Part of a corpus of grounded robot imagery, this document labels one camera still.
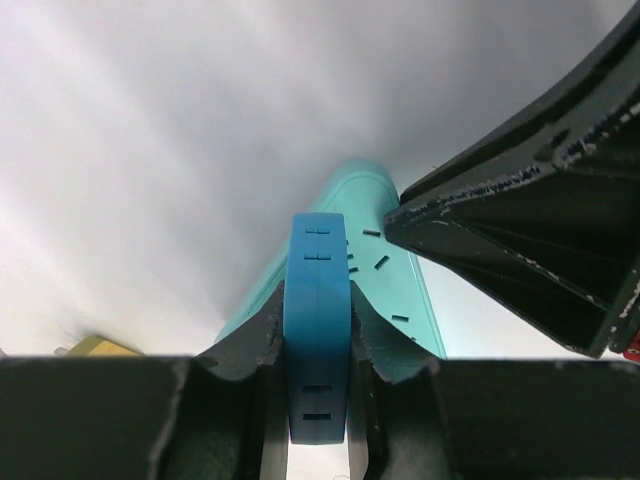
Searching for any teal triangular power strip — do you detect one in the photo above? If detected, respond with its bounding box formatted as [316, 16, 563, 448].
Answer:
[216, 159, 446, 357]

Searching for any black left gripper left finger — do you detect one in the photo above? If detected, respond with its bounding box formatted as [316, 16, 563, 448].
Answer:
[1, 287, 288, 479]

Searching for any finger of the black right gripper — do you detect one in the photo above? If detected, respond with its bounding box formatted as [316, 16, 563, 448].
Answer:
[384, 7, 639, 358]

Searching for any blue plug adapter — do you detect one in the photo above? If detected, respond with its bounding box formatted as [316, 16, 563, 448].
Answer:
[283, 213, 352, 445]

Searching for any yellow plug adapter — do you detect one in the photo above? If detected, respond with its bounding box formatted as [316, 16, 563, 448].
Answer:
[54, 335, 142, 357]

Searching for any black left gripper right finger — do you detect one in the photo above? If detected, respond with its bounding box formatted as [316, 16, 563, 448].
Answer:
[347, 287, 639, 479]

